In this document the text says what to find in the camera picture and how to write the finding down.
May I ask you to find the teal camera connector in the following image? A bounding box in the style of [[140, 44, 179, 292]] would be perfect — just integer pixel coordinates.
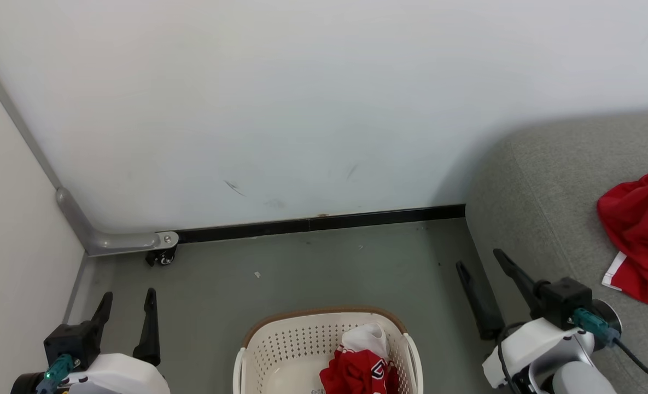
[[571, 308, 621, 348], [36, 354, 79, 394]]

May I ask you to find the teal right camera connector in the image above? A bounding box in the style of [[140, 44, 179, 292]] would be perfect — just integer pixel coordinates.
[[571, 308, 621, 348]]

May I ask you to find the grey metal partition foot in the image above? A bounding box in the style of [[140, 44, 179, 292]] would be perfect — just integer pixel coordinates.
[[56, 188, 179, 257]]

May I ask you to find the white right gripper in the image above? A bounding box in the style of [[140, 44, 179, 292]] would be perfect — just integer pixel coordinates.
[[456, 249, 596, 392]]

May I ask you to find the black right camera cable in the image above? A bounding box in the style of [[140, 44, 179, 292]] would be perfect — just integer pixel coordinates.
[[611, 337, 648, 390]]

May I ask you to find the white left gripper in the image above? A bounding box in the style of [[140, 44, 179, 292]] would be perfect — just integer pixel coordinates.
[[56, 288, 171, 394]]

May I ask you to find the teal left camera connector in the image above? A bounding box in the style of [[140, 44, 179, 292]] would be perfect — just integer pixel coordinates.
[[36, 354, 79, 394]]

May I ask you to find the grey fabric sofa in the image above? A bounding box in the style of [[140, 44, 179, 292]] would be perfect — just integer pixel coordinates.
[[465, 112, 648, 394]]

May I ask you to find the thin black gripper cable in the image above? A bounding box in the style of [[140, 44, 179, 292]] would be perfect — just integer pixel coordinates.
[[497, 322, 528, 393]]

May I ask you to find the plain red garment white trim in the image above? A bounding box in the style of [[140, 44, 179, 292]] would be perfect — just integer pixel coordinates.
[[597, 169, 648, 311]]

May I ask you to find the grey partition edge strip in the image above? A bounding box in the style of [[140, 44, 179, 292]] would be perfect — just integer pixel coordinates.
[[0, 41, 65, 192]]

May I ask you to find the black caster wheel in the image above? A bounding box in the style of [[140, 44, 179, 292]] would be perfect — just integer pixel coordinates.
[[145, 246, 178, 267]]

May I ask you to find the black baseboard strip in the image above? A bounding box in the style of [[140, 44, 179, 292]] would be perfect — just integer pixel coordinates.
[[175, 204, 466, 245]]

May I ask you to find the red jersey navy lettering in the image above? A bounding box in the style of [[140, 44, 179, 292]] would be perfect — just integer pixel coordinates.
[[319, 323, 406, 394]]

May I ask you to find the cream laundry basket brown rim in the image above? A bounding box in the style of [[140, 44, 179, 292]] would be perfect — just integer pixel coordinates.
[[233, 307, 424, 394]]

